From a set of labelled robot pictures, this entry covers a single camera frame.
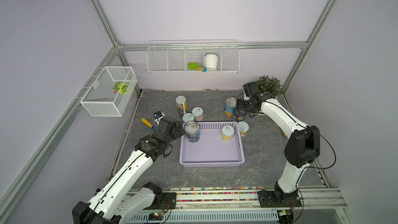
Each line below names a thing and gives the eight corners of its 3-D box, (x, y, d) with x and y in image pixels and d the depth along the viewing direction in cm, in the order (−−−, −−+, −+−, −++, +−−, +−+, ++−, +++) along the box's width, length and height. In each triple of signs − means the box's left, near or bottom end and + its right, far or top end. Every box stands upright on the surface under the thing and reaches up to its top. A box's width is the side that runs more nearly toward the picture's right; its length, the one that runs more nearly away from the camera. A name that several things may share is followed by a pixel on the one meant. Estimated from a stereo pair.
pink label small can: (194, 122, 105) (194, 117, 100) (191, 112, 110) (191, 107, 105) (205, 120, 106) (205, 114, 101) (201, 110, 111) (201, 105, 107)
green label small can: (182, 124, 103) (181, 119, 99) (183, 116, 107) (182, 112, 103) (193, 124, 103) (193, 119, 99) (194, 116, 107) (193, 112, 103)
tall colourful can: (178, 117, 108) (175, 104, 97) (179, 108, 113) (176, 95, 102) (187, 117, 108) (185, 104, 97) (188, 108, 113) (186, 95, 102)
